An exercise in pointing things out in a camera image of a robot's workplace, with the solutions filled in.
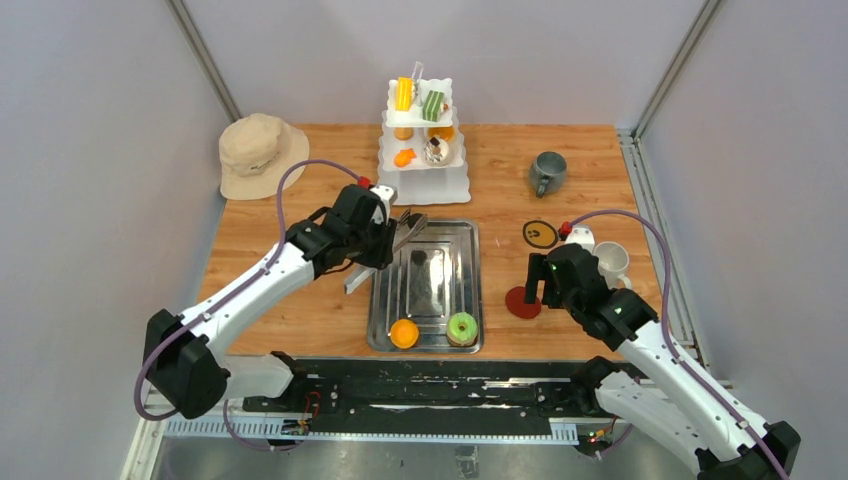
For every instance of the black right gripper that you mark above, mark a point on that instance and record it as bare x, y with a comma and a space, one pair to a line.
540, 270

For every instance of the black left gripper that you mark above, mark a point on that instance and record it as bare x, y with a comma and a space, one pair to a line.
382, 258

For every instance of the metal tongs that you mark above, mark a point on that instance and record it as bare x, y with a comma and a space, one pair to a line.
408, 226

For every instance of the orange fish cookie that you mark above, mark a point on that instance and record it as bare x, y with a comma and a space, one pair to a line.
404, 158

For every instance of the green glazed donut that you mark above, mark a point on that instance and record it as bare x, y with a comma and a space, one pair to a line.
462, 329

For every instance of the tan round biscuit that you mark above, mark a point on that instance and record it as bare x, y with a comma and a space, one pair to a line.
403, 133

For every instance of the white chocolate drizzle donut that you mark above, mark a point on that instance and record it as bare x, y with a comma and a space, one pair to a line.
437, 152

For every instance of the orange glazed donut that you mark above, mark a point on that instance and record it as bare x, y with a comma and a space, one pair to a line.
446, 133

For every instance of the green striped cake slice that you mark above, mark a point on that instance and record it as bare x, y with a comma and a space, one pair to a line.
433, 106

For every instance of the yellow cake slice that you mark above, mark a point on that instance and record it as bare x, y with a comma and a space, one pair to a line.
404, 94

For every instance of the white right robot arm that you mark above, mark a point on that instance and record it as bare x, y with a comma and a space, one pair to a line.
697, 419

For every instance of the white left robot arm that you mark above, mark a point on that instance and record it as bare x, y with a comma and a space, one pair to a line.
185, 354

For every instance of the yellow black round coaster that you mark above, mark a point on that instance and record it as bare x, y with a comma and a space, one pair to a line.
540, 234

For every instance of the red round coaster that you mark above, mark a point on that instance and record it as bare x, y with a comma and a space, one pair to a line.
516, 305

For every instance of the white cup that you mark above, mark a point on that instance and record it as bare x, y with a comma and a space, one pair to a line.
613, 264

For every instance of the metal tray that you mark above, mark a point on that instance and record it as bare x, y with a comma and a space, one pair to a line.
433, 277

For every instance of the grey metal mug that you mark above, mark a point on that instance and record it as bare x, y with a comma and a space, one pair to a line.
547, 173

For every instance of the white three-tier dessert stand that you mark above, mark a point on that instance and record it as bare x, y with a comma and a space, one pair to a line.
420, 184

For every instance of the beige bucket hat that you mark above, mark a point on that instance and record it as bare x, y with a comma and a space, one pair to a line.
255, 152

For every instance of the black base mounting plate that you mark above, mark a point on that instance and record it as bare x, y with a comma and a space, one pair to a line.
442, 398

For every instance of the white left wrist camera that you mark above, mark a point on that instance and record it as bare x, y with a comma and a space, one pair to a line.
386, 193

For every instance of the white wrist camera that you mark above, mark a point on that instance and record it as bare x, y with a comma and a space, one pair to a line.
580, 234
386, 193

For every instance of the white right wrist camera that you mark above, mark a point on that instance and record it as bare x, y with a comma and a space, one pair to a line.
580, 234

